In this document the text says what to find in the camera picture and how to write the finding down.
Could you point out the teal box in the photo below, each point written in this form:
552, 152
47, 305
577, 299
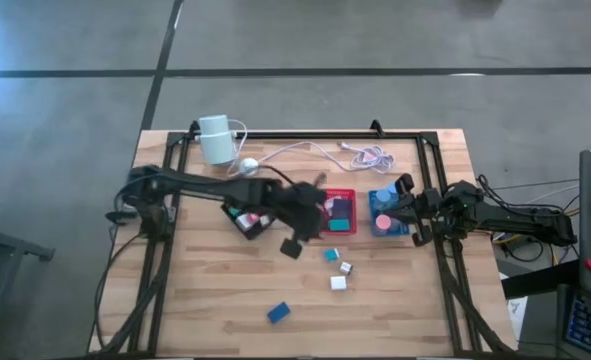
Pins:
339, 225

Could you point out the black desk base beam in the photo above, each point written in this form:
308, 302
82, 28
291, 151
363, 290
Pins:
540, 281

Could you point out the large white wall charger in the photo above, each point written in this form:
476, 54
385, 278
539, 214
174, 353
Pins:
338, 283

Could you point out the white paper sheet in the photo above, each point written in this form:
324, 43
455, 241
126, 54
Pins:
517, 312

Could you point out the red mesh basket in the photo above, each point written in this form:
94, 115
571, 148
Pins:
352, 220

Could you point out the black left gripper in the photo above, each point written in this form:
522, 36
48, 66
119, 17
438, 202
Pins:
300, 207

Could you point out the blue rectangular pad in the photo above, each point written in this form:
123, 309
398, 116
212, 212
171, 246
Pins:
278, 313

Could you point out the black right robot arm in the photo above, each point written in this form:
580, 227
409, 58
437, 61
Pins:
520, 220

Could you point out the white cylindrical lamp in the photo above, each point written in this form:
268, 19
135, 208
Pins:
217, 142

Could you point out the small white cube charger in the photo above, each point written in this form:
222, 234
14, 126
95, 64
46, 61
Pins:
264, 220

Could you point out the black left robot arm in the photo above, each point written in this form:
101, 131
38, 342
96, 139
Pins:
200, 187

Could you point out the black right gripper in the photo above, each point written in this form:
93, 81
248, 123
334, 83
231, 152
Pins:
437, 207

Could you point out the pink-lidded container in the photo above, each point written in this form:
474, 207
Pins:
383, 222

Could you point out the grey metal furniture frame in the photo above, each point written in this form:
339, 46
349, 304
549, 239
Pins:
5, 242

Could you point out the white box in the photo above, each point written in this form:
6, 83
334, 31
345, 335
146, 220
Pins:
331, 203

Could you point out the black mesh tray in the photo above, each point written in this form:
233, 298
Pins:
250, 231

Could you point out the black aluminium rig frame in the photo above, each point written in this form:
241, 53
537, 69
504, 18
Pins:
300, 135

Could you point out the teal white wall charger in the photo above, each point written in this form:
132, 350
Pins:
331, 255

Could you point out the blue mesh basket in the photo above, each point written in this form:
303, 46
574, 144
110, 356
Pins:
375, 230

